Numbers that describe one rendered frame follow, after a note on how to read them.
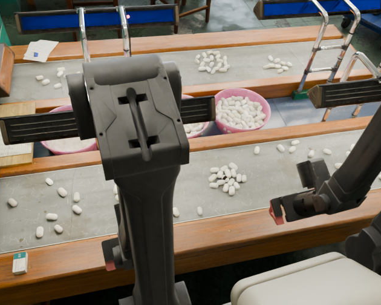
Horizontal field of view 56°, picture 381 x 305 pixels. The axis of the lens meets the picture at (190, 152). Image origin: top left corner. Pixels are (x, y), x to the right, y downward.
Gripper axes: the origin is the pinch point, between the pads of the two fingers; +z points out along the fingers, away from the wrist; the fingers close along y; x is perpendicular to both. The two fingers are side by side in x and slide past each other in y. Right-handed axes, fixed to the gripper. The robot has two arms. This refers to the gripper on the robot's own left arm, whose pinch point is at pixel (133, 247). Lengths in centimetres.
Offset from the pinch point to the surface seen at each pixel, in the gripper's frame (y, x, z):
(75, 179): 13, -28, 43
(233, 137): -50, -32, 42
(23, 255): 30.8, -5.1, 26.3
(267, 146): -63, -25, 41
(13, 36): 54, -193, 210
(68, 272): 19.0, 3.0, 24.5
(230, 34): -77, -95, 74
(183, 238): -17.3, 1.9, 25.0
